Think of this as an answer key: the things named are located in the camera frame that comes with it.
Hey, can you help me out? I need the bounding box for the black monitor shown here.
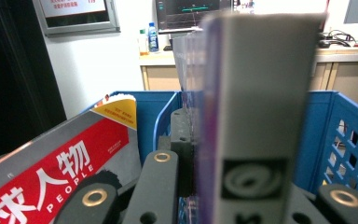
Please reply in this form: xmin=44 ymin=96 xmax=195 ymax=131
xmin=154 ymin=0 xmax=235 ymax=35

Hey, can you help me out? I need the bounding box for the clear bottle with green cap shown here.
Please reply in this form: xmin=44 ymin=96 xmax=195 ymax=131
xmin=137 ymin=28 xmax=149 ymax=57

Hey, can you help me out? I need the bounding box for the grey framed board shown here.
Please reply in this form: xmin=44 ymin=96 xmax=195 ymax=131
xmin=32 ymin=0 xmax=121 ymax=35

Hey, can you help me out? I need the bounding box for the magazine with red print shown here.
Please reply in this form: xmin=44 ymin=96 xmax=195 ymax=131
xmin=0 ymin=92 xmax=143 ymax=224

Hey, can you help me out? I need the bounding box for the black cable bundle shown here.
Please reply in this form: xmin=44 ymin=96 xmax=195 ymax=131
xmin=318 ymin=29 xmax=358 ymax=49

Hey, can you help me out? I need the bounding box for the blue label water bottle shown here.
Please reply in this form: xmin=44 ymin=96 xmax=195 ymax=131
xmin=147 ymin=21 xmax=160 ymax=53

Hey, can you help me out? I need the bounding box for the black curtain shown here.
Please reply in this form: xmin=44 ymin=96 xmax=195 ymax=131
xmin=0 ymin=0 xmax=68 ymax=171

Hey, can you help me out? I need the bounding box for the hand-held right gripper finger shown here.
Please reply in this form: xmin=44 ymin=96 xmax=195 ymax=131
xmin=169 ymin=107 xmax=199 ymax=199

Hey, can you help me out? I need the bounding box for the blue file rack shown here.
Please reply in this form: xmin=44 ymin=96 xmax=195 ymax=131
xmin=82 ymin=89 xmax=358 ymax=203

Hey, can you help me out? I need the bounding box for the wooden desk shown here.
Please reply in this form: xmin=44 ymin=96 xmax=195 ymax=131
xmin=139 ymin=40 xmax=358 ymax=105

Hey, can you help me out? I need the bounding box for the purple magazine with grey spine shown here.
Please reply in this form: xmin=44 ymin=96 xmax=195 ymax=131
xmin=171 ymin=11 xmax=328 ymax=224

